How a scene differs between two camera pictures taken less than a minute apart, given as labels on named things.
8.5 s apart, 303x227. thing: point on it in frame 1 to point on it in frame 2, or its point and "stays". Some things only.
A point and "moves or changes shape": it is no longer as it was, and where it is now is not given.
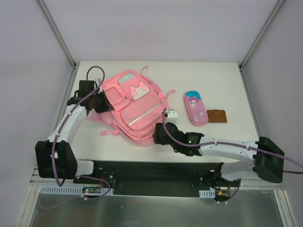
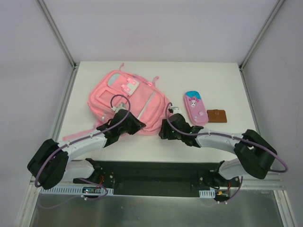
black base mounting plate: x=159 y=178 stays
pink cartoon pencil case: x=196 y=108 stays
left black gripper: x=102 y=101 to x=133 y=123
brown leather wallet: x=216 y=116 stays
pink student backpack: x=139 y=104 moves or changes shape
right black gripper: x=158 y=133 to x=167 y=132
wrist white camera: x=98 y=81 to x=121 y=106
